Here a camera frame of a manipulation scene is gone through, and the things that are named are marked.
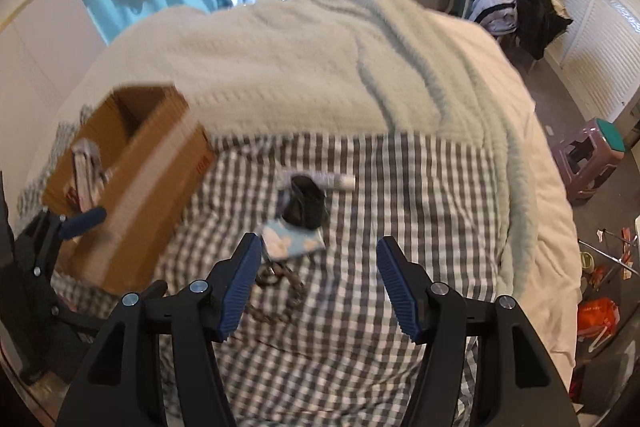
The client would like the light green knitted blanket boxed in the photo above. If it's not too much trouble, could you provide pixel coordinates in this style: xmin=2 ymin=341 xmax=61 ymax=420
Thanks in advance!
xmin=107 ymin=0 xmax=531 ymax=298

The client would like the white louvred wardrobe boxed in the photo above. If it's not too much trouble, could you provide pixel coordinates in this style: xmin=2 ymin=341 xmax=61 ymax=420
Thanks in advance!
xmin=552 ymin=0 xmax=640 ymax=120

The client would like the black cloth item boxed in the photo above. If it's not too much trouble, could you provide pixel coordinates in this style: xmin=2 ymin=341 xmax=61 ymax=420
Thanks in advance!
xmin=280 ymin=175 xmax=329 ymax=230

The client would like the black garment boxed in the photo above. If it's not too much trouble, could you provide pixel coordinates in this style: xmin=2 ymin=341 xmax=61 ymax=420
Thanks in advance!
xmin=510 ymin=0 xmax=573 ymax=60

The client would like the white tube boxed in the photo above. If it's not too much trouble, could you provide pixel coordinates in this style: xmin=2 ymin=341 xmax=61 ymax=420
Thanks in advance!
xmin=277 ymin=172 xmax=357 ymax=192

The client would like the light blue tissue packet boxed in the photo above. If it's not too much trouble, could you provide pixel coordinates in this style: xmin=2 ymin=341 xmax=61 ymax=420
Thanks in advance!
xmin=261 ymin=221 xmax=325 ymax=260

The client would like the white duvet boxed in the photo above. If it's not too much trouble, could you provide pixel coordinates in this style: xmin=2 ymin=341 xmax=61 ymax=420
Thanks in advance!
xmin=65 ymin=4 xmax=581 ymax=388

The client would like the grey checked cloth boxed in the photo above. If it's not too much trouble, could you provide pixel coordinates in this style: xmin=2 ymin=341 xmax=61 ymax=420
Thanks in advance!
xmin=15 ymin=122 xmax=503 ymax=427

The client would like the white jacket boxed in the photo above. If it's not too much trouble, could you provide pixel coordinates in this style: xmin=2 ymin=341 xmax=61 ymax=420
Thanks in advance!
xmin=470 ymin=0 xmax=518 ymax=35

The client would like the grey and white pouch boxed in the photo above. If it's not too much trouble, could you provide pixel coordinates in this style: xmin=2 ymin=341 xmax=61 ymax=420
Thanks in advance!
xmin=70 ymin=139 xmax=113 ymax=212

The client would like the dark metal chain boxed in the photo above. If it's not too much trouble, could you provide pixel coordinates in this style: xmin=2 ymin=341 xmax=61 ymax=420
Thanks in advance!
xmin=250 ymin=259 xmax=306 ymax=323

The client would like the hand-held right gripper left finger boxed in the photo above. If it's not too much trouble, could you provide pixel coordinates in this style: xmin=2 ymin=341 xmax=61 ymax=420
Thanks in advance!
xmin=57 ymin=233 xmax=264 ymax=427

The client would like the purple stool with teal top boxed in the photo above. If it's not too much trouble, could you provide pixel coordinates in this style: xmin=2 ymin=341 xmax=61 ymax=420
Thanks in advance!
xmin=554 ymin=118 xmax=627 ymax=202

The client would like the metal stand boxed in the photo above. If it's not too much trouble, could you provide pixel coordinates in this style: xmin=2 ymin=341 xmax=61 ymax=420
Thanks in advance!
xmin=580 ymin=227 xmax=640 ymax=278

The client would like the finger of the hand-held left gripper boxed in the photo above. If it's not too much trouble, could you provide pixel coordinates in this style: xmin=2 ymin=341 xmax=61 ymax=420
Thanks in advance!
xmin=32 ymin=206 xmax=108 ymax=278

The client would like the brown cardboard box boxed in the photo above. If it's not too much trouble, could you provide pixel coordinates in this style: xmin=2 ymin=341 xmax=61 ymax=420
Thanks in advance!
xmin=41 ymin=84 xmax=217 ymax=298

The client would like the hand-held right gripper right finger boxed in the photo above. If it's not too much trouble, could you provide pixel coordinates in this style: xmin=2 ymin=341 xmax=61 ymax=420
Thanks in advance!
xmin=376 ymin=236 xmax=581 ymax=427

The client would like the orange plastic bag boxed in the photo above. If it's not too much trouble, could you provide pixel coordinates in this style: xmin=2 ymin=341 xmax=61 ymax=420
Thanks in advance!
xmin=577 ymin=298 xmax=621 ymax=340

